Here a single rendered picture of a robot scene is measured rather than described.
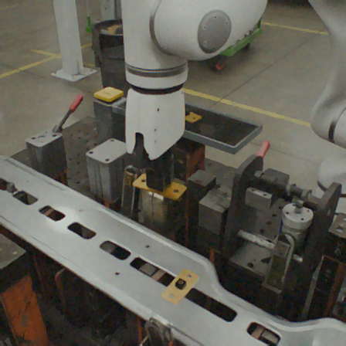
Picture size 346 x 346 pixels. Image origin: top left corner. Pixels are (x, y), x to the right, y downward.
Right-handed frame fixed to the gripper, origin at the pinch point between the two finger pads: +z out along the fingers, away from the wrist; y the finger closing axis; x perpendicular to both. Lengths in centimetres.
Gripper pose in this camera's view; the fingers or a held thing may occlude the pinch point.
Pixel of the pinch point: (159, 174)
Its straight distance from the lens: 66.4
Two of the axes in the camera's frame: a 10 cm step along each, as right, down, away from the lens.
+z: 0.0, 8.4, 5.5
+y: -4.8, 4.8, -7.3
